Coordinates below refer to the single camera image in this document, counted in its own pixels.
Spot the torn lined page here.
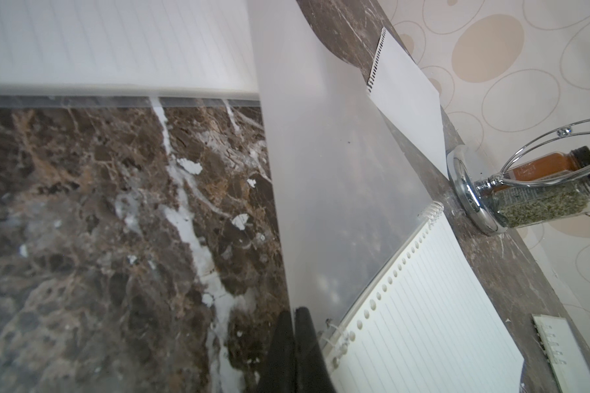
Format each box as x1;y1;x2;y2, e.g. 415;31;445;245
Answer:
367;28;447;175

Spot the brown spice bottle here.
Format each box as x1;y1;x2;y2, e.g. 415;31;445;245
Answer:
503;147;590;182

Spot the chrome hook stand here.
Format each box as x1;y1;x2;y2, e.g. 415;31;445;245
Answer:
447;121;590;236

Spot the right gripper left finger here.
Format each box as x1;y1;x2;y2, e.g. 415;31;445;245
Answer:
256;311;297;393

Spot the green spice bottle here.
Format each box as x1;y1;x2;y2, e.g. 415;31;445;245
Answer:
489;175;590;229

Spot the spiral notebook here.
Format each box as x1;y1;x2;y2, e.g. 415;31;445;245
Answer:
532;314;590;393
0;1;259;101
247;1;524;392

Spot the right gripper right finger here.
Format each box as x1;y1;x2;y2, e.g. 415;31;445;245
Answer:
294;307;335;393

